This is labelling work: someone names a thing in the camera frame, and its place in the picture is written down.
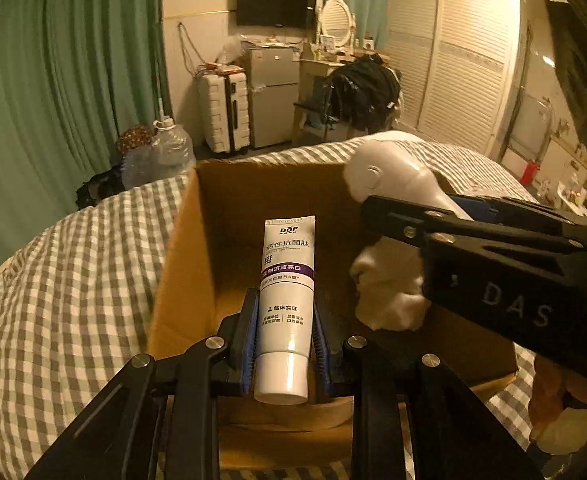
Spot white bottle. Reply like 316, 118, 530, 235
342, 130, 474, 333

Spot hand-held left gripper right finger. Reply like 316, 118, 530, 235
312, 304, 544, 480

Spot person's right hand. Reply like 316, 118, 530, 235
528, 352, 587, 461

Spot green curtain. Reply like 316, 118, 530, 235
0, 0, 174, 286

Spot red fire extinguisher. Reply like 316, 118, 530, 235
520, 160, 541, 187

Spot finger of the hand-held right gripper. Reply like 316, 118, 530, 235
445, 193, 587, 234
360, 194, 587, 262

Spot small silver fridge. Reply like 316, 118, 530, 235
243, 42, 301, 150

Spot clear plastic bag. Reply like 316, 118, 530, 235
216, 35, 246, 66

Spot brown floral bag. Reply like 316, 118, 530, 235
115, 126, 155, 160

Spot black chair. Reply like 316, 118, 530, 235
293, 75, 341, 143

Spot large clear water jug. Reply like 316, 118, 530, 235
122, 117, 196, 191

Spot white louvered wardrobe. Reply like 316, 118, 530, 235
386, 0, 523, 156

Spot dark door frame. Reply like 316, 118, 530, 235
543, 0, 587, 211

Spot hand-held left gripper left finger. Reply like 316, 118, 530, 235
23, 287, 260, 480

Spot black clothes pile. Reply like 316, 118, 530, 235
329, 56, 403, 131

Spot oval white vanity mirror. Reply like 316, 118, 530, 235
320, 0, 358, 53

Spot white toothpaste tube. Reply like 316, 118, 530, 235
253, 215, 319, 406

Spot grey checkered blanket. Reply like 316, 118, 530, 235
0, 136, 547, 480

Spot beige dressing table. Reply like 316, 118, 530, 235
298, 50, 389, 143

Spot black wall television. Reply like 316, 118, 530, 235
236, 0, 319, 30

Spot brown cardboard box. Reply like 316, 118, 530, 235
146, 157, 520, 472

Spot black bag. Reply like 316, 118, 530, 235
74, 167, 124, 211

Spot white suitcase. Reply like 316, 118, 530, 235
196, 71, 250, 155

